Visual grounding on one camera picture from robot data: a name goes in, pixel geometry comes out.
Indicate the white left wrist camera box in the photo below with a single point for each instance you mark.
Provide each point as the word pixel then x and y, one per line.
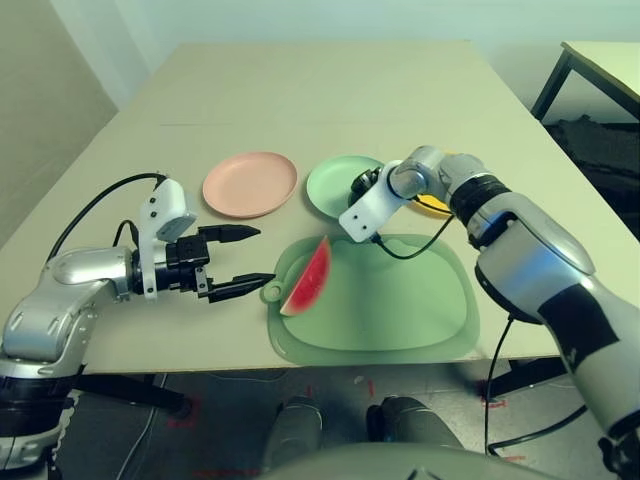
pixel 165 210

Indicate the yellow plate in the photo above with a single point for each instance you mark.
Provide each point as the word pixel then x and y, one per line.
pixel 425 206

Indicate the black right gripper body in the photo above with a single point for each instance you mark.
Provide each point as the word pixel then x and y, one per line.
pixel 374 181

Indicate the pink plate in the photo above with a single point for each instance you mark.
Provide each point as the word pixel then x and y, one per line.
pixel 250 185

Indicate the black table leg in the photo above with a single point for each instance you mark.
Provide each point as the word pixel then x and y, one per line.
pixel 130 392
pixel 530 377

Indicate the small white paper scrap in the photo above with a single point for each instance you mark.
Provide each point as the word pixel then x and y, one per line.
pixel 358 380

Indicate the mint green plate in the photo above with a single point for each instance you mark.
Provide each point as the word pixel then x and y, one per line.
pixel 330 185

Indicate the black cloth heap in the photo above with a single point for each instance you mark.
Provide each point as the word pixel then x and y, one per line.
pixel 610 150

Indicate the beige side table black frame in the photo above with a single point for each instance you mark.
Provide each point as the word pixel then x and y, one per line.
pixel 600 70

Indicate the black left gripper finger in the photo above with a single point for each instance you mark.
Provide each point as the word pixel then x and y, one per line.
pixel 230 233
pixel 240 285

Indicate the grey robot left leg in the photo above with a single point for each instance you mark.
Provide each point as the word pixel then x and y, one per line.
pixel 295 430

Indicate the green cutting board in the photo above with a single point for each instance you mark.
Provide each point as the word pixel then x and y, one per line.
pixel 380 310

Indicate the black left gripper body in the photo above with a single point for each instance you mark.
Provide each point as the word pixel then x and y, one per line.
pixel 185 265

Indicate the grey robot right leg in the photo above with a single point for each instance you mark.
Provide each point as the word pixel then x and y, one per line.
pixel 410 420

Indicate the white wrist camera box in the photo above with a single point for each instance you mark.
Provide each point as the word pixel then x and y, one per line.
pixel 367 215
pixel 165 210

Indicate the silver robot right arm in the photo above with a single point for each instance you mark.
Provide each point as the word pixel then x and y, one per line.
pixel 525 250

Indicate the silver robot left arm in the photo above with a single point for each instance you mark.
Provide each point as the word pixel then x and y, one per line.
pixel 75 270

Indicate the grey robot leg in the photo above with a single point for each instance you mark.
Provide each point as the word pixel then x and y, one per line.
pixel 295 430
pixel 410 420

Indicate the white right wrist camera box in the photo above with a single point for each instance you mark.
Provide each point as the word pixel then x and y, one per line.
pixel 367 215

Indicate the toy watermelon slice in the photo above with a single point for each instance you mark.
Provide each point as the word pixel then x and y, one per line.
pixel 310 282

